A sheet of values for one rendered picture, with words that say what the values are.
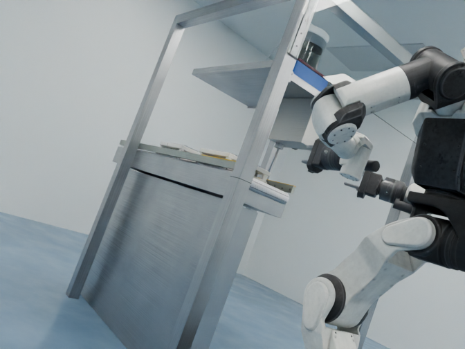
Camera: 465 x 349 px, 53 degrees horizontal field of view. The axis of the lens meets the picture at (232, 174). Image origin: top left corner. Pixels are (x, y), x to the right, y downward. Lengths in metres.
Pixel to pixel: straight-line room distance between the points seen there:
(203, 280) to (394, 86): 0.93
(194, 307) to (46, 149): 3.45
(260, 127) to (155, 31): 3.80
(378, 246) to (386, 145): 4.71
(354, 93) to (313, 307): 0.63
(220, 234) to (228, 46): 4.51
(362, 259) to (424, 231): 0.22
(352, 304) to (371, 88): 0.62
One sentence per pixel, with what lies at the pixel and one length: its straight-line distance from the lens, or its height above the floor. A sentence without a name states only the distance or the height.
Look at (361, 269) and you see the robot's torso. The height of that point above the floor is 0.70.
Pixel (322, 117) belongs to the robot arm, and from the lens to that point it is 1.21.
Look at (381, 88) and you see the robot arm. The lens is 1.20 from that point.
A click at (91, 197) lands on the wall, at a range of 5.18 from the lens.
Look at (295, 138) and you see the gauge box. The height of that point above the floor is 1.11.
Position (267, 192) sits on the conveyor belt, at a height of 0.85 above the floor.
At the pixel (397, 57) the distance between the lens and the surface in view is 2.26.
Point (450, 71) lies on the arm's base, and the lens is 1.21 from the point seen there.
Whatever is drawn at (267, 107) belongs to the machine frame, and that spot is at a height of 1.13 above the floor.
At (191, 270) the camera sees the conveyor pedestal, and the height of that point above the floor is 0.45.
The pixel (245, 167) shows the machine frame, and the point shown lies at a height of 0.89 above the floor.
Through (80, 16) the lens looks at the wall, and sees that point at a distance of 5.04.
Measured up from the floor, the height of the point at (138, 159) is 0.83.
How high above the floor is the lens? 0.71
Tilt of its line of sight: 5 degrees up
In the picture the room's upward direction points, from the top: 20 degrees clockwise
